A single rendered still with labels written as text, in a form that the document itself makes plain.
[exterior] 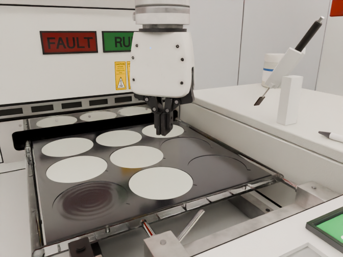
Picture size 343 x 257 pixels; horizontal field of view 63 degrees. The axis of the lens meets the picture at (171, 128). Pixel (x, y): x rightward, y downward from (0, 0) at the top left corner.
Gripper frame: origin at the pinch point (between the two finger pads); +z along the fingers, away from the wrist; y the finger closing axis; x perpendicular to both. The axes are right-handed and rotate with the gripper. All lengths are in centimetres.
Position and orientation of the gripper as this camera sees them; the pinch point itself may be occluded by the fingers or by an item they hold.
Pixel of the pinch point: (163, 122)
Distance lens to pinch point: 48.9
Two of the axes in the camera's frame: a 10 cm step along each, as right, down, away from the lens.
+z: 0.0, 9.4, 3.3
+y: 9.3, 1.2, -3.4
